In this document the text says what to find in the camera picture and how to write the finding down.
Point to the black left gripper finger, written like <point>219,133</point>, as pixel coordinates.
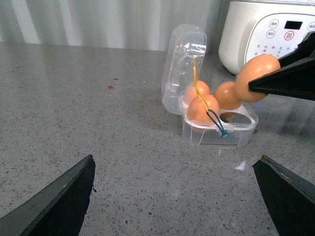
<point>303,50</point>
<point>296,78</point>
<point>289,198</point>
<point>58,209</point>

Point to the blue rubber band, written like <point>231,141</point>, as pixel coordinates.
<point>217,122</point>

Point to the brown egg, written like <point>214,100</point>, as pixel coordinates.
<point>190,93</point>
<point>226,96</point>
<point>255,68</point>
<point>197,112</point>

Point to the white Joyoung cooker appliance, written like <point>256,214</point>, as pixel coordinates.
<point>255,27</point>

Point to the clear plastic egg box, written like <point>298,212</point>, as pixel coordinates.
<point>187,41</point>

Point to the yellow rubber band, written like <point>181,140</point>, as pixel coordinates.
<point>195,80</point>

